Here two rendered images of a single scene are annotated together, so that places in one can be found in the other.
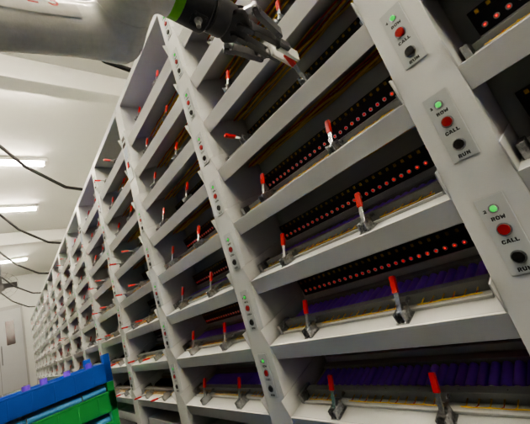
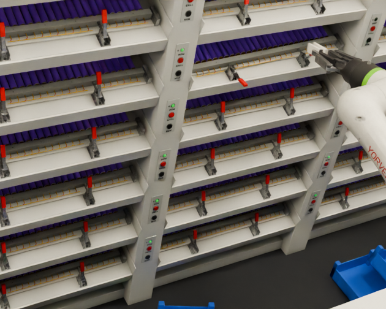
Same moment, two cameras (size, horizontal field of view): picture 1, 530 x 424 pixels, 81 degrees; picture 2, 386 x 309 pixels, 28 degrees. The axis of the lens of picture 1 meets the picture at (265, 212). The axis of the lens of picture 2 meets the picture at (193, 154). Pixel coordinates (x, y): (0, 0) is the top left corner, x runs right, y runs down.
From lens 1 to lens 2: 2.67 m
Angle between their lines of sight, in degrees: 93
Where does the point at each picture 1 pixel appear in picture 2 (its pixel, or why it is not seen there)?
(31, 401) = not seen: outside the picture
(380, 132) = (317, 114)
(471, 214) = (321, 157)
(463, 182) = (328, 145)
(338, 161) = (291, 120)
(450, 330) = (285, 198)
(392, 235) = (289, 161)
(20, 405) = not seen: outside the picture
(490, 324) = (299, 194)
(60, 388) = not seen: outside the picture
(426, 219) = (306, 156)
